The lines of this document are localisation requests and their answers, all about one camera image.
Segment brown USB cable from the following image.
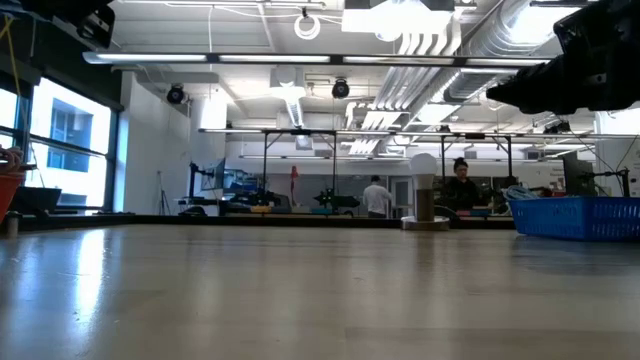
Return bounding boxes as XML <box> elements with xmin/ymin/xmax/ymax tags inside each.
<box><xmin>0</xmin><ymin>145</ymin><xmax>25</xmax><ymax>175</ymax></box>

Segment large window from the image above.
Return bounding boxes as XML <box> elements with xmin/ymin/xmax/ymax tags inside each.
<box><xmin>0</xmin><ymin>77</ymin><xmax>115</xmax><ymax>212</ymax></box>

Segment person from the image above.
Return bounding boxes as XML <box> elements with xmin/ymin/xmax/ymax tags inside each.
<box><xmin>362</xmin><ymin>174</ymin><xmax>394</xmax><ymax>219</ymax></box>
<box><xmin>442</xmin><ymin>157</ymin><xmax>481</xmax><ymax>219</ymax></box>

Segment white coiled ceiling cable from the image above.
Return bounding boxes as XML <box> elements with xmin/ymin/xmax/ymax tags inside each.
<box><xmin>293</xmin><ymin>12</ymin><xmax>322</xmax><ymax>41</ymax></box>

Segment white USB cable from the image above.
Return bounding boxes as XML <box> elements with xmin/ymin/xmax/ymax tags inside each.
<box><xmin>501</xmin><ymin>184</ymin><xmax>541</xmax><ymax>202</ymax></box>

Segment silver ventilation duct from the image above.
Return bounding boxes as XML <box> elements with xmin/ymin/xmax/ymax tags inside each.
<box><xmin>442</xmin><ymin>0</ymin><xmax>566</xmax><ymax>104</ymax></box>

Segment white bulb table lamp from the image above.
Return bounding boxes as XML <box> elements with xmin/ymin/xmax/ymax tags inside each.
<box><xmin>400</xmin><ymin>152</ymin><xmax>451</xmax><ymax>232</ymax></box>

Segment tripod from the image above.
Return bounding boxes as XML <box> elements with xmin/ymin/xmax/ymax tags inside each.
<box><xmin>157</xmin><ymin>170</ymin><xmax>171</xmax><ymax>216</ymax></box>

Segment yellow cord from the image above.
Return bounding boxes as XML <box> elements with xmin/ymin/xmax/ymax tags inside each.
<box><xmin>0</xmin><ymin>14</ymin><xmax>24</xmax><ymax>96</ymax></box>

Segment black aluminium table frame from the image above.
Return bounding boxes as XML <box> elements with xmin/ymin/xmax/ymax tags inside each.
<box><xmin>0</xmin><ymin>213</ymin><xmax>516</xmax><ymax>232</ymax></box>

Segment red plastic basket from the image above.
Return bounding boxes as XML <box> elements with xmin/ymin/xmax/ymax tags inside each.
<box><xmin>0</xmin><ymin>171</ymin><xmax>26</xmax><ymax>224</ymax></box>

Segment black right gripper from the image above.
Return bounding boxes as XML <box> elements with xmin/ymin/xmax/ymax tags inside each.
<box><xmin>485</xmin><ymin>0</ymin><xmax>640</xmax><ymax>115</ymax></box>

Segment overhead light bar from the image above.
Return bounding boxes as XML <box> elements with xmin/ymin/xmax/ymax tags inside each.
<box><xmin>82</xmin><ymin>51</ymin><xmax>551</xmax><ymax>69</ymax></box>

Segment blue plastic basket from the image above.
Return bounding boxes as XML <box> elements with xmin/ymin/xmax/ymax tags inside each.
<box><xmin>508</xmin><ymin>195</ymin><xmax>640</xmax><ymax>243</ymax></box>

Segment computer monitor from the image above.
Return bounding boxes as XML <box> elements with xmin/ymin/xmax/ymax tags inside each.
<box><xmin>200</xmin><ymin>157</ymin><xmax>226</xmax><ymax>194</ymax></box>
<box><xmin>562</xmin><ymin>151</ymin><xmax>596</xmax><ymax>197</ymax></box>

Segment small grey post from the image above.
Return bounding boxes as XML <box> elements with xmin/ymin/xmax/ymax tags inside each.
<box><xmin>4</xmin><ymin>210</ymin><xmax>21</xmax><ymax>239</ymax></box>

